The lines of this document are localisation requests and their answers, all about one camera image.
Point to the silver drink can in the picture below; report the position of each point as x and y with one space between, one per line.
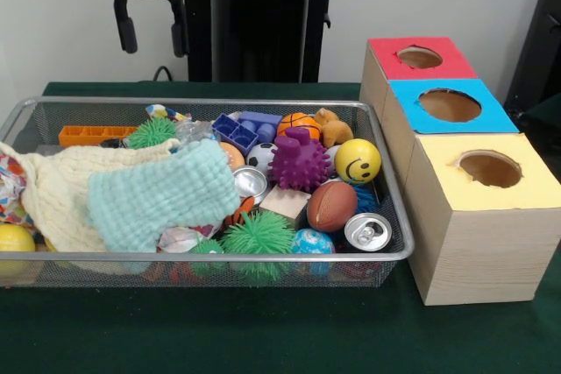
365 232

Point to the brown toy football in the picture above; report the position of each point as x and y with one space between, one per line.
331 208

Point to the green spiky ball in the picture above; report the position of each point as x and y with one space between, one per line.
257 238

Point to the orange toy basketball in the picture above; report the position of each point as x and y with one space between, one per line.
300 124

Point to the yellow smiley face ball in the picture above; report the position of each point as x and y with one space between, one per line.
358 162

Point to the purple spiky ball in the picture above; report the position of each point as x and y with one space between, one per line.
298 162

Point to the wooden box with three holes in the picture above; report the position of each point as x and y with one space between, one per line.
482 234

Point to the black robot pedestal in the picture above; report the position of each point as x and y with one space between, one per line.
254 24

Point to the blue globe ball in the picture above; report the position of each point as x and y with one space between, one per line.
312 243

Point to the cream knitted cloth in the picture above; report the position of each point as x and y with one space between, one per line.
57 190

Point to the mint green knitted cloth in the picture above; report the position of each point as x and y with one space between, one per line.
158 194

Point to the orange plastic tray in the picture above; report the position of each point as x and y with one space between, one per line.
88 135

